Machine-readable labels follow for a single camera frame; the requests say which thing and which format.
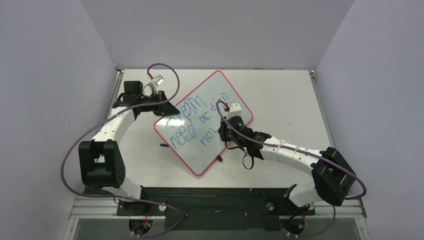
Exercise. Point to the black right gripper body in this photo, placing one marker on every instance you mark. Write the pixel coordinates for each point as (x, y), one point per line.
(224, 133)

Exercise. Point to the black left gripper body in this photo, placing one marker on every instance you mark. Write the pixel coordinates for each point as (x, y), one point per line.
(154, 99)

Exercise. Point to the red-framed whiteboard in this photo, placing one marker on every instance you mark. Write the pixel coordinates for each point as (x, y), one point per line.
(193, 133)

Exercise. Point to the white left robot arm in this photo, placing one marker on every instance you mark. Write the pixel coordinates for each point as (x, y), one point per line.
(101, 163)

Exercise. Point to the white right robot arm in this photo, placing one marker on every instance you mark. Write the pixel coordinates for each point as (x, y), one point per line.
(331, 176)

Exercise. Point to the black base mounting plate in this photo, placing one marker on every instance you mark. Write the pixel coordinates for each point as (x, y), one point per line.
(218, 209)

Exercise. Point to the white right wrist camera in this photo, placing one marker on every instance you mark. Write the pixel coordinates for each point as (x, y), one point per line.
(233, 109)

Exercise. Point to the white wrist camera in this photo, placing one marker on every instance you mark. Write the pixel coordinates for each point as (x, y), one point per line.
(156, 81)
(233, 109)

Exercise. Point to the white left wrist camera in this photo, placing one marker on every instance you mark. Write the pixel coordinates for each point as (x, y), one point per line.
(156, 81)

